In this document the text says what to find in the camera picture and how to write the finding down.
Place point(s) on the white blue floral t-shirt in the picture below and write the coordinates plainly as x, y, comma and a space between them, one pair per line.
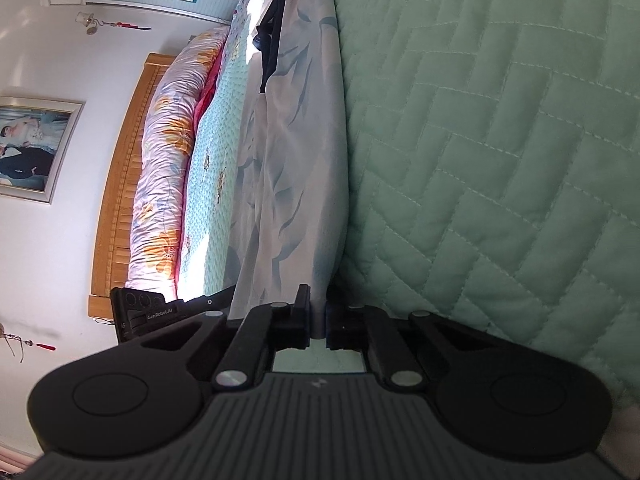
295, 160

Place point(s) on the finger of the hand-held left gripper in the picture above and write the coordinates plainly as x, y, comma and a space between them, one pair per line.
212, 300

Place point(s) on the green quilted bee bed cover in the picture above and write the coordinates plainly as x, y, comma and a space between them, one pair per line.
475, 160

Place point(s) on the framed wall picture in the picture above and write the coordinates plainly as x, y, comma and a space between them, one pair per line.
30, 150

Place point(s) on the wooden headboard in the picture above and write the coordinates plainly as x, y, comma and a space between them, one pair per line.
117, 200

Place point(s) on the pink striped curtain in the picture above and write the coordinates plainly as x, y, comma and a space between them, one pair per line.
12, 452

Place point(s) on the small red tassel ornament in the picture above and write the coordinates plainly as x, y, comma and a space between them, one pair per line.
42, 345

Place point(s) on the red hanging ornament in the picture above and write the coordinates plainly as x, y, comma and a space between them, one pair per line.
120, 24

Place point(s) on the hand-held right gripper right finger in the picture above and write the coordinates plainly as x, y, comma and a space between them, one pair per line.
332, 325

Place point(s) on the floral pink quilt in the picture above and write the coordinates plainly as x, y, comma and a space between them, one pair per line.
165, 160

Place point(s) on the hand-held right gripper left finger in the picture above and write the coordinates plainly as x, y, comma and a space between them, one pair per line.
302, 320

